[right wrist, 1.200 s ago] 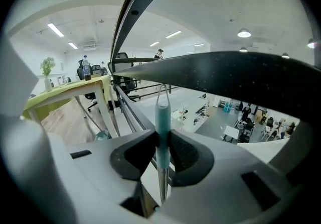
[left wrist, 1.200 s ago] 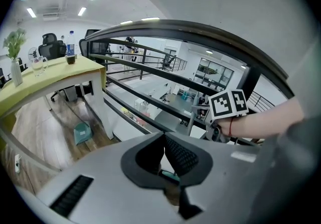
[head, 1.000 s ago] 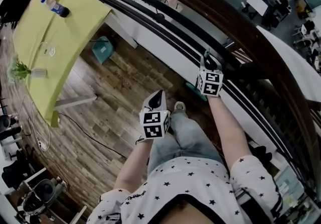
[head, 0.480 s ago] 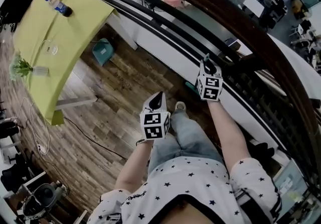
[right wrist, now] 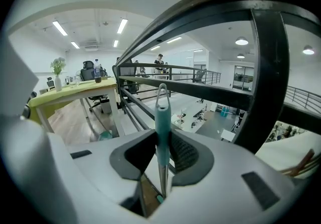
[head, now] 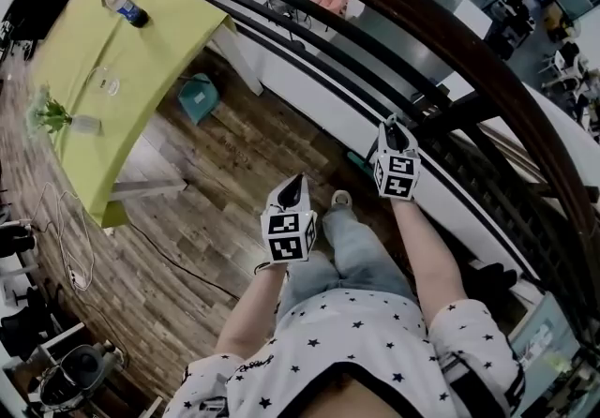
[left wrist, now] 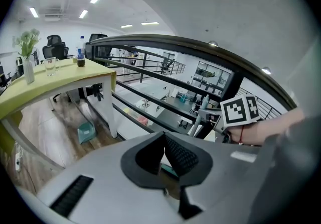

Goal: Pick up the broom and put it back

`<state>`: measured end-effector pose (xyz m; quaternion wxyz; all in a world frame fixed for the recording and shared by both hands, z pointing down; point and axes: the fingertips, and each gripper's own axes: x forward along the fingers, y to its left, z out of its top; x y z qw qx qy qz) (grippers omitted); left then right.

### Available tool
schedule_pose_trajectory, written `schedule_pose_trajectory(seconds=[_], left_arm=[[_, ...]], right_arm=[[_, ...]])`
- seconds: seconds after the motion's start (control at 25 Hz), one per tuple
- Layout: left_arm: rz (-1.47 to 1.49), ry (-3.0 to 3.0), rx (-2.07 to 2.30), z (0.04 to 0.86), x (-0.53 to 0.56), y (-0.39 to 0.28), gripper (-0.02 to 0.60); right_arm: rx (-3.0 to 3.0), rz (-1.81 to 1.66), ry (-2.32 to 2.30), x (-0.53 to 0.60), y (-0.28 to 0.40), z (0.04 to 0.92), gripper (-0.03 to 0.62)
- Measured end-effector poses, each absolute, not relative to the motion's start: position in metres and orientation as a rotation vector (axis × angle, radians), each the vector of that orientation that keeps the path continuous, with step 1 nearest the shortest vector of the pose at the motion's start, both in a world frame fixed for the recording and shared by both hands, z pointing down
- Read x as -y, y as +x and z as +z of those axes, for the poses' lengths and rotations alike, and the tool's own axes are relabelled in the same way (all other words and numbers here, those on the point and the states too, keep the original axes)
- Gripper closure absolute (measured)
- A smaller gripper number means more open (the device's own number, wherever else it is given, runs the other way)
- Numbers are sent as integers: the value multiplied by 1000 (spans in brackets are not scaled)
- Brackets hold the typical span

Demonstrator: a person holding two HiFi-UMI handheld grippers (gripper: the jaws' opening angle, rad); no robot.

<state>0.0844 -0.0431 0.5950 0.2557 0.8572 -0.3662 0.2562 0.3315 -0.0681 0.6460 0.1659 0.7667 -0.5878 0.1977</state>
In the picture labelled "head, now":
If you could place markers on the white star-print shirt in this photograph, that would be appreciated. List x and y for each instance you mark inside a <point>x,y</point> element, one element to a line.
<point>356,341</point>

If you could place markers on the white ribbed vase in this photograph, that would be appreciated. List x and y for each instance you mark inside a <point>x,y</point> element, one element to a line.
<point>86,124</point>

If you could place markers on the grey office chair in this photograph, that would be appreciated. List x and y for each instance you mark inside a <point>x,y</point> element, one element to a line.
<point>79,367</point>

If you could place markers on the green tablecloth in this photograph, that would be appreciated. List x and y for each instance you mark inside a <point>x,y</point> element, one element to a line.
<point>131,60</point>

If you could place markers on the black bag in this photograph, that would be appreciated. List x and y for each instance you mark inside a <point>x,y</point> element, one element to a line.
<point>492,278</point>

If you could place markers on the person's right forearm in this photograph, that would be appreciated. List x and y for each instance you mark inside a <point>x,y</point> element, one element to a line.
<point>431,261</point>

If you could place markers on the clear glass mug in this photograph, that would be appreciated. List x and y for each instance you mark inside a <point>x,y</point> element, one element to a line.
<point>108,81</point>

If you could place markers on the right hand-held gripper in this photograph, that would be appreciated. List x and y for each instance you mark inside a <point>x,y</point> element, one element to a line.
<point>398,186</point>

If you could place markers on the grey sneaker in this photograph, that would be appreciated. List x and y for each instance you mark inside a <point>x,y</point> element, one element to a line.
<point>341,198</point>

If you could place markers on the person's left forearm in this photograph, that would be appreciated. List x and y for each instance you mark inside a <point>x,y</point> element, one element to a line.
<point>248,317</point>

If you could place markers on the teal notice board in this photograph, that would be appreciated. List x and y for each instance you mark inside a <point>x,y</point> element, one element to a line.
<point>544,341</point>

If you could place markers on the vase with green plant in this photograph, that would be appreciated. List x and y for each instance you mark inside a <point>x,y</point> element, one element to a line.
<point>49,111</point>

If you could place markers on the light blue jeans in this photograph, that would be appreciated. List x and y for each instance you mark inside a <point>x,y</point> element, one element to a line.
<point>361,257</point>

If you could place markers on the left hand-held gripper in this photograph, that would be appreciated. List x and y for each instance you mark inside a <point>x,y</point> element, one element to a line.
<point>286,249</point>

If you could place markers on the black office chair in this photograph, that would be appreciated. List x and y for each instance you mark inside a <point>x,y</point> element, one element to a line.
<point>28,329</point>
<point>42,4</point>

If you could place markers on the teal bin under table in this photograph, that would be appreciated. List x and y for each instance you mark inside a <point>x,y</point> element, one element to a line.
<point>199,100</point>

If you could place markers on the white desk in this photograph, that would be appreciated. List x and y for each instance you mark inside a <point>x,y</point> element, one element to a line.
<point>472,18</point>

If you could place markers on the cola bottle with blue label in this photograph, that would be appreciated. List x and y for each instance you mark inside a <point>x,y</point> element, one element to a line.
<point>125,8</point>

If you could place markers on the black wrist band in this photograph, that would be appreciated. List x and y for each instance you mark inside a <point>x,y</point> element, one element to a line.
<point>261,267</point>

